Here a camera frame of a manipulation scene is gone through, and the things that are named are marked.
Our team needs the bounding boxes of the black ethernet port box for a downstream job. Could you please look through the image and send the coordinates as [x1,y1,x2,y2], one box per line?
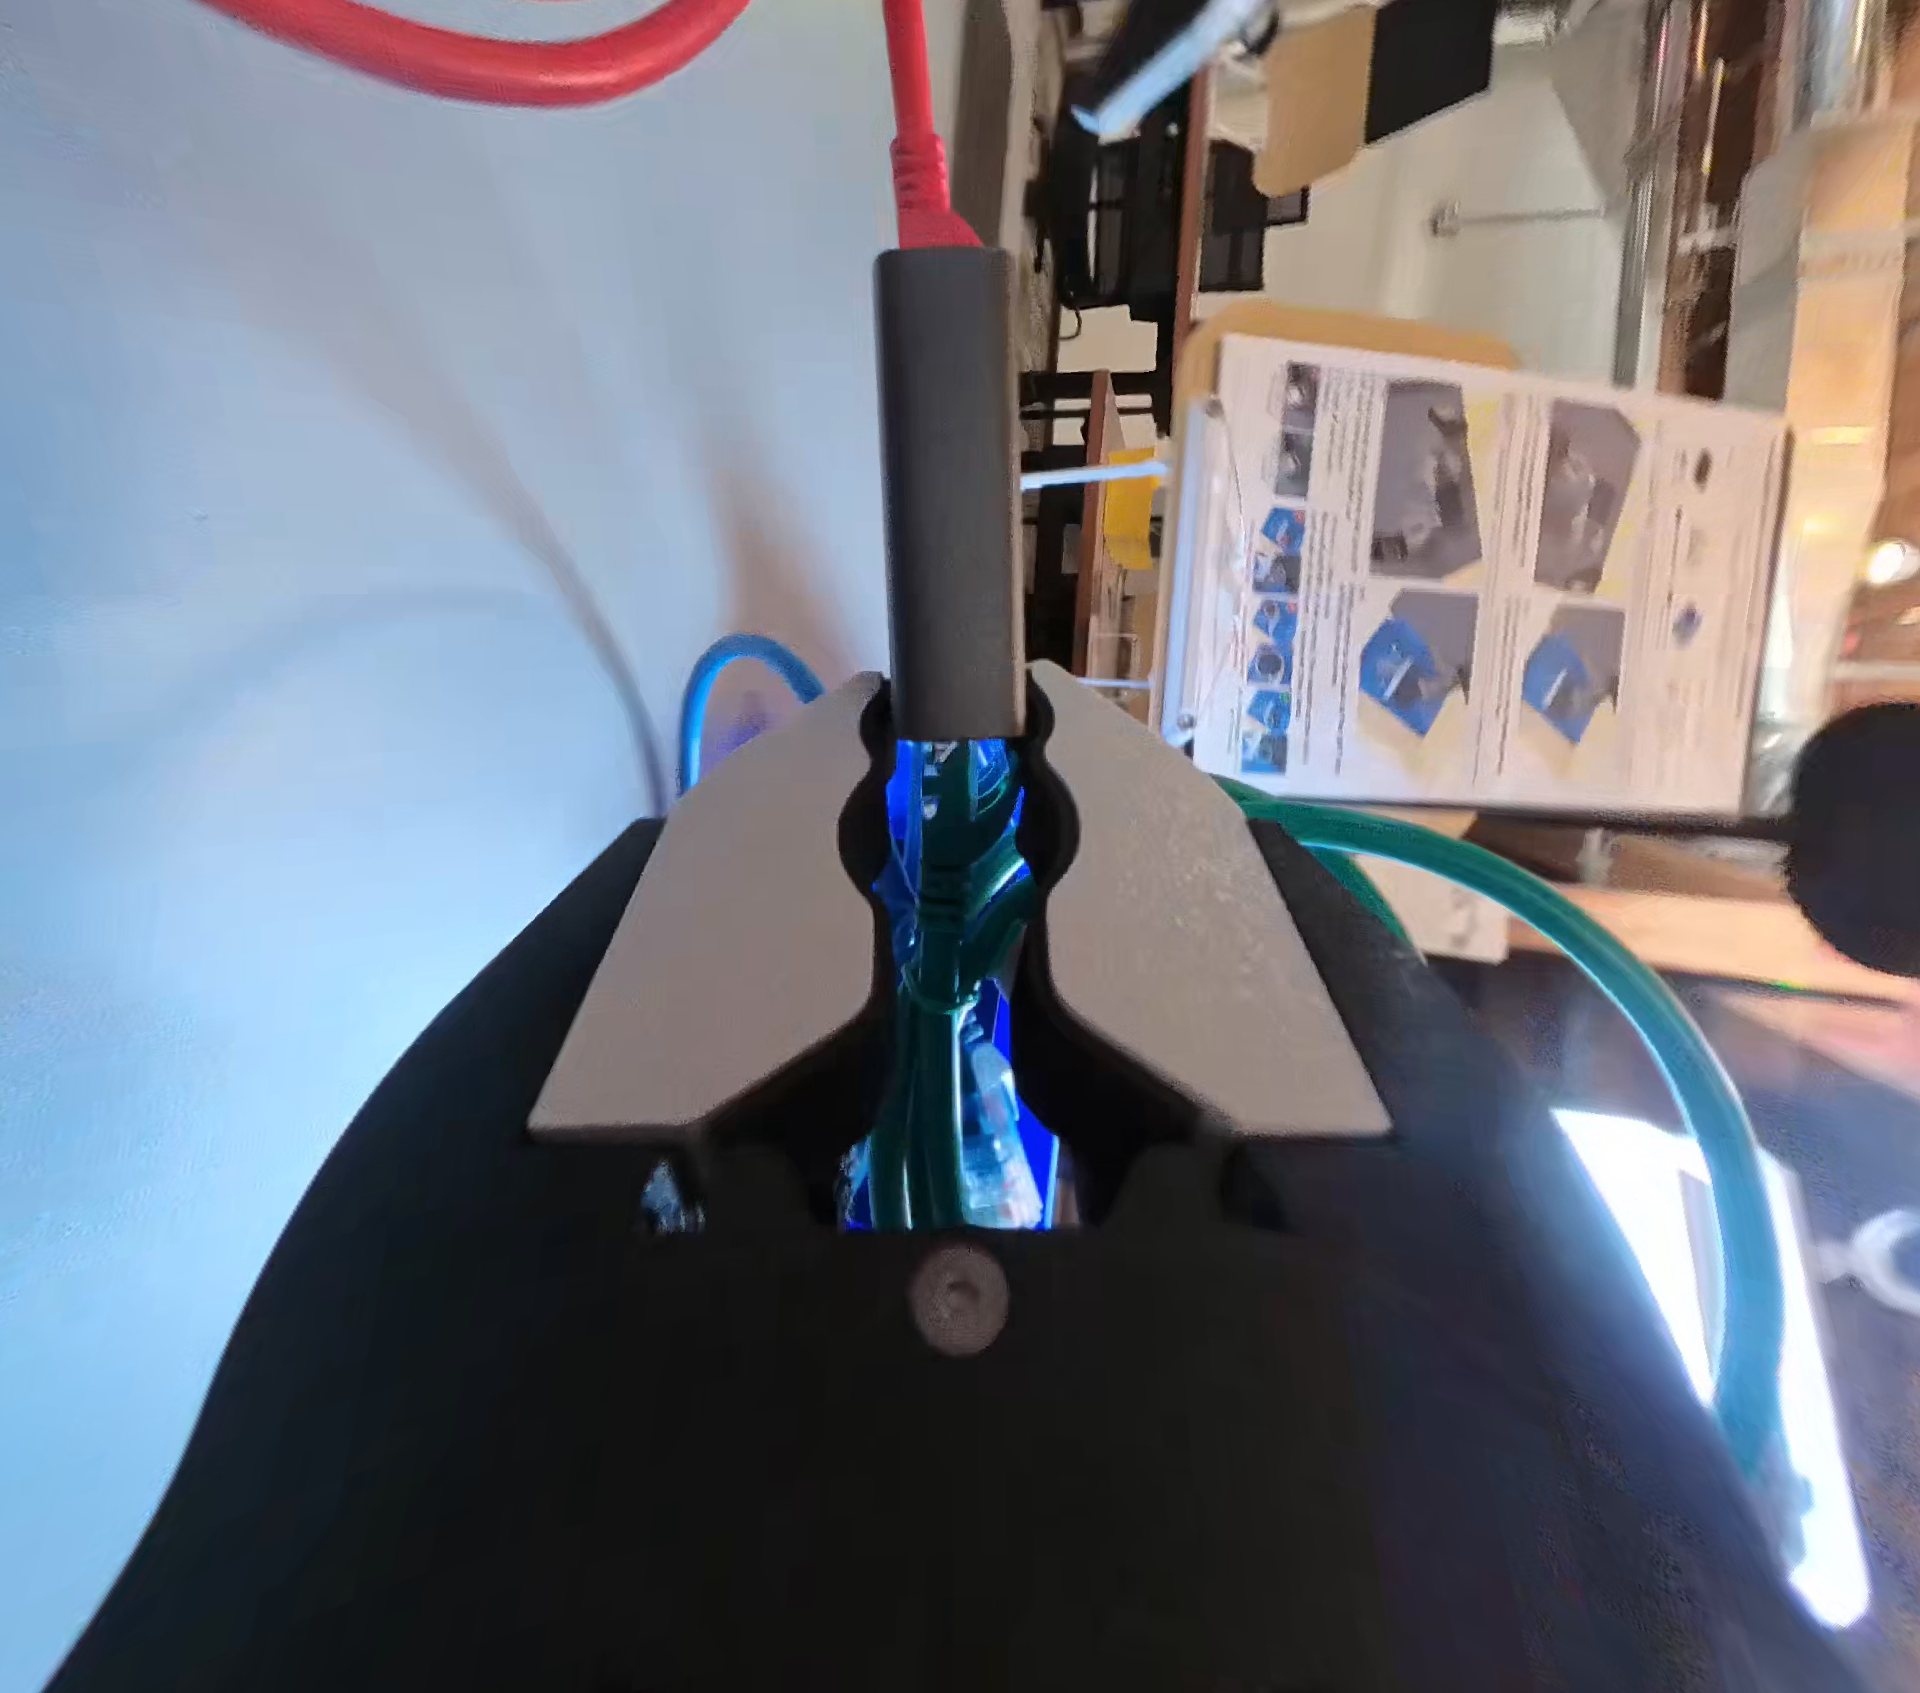
[873,244,1030,739]

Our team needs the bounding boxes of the green ethernet cable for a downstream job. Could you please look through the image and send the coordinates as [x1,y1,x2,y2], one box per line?
[861,733,1801,1531]

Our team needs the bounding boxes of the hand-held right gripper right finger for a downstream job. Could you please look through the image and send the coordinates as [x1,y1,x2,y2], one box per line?
[1019,660,1398,1142]

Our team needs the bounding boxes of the printed instruction sheet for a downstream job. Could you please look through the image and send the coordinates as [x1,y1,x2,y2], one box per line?
[1184,335,1793,817]

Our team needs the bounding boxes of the black round object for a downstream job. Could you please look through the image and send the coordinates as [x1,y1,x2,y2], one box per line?
[1784,703,1920,974]

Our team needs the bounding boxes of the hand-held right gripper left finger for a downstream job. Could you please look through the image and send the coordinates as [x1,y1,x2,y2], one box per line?
[524,671,899,1146]

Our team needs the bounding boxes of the blue ethernet cable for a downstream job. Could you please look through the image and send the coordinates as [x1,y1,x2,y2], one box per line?
[674,632,1059,1232]

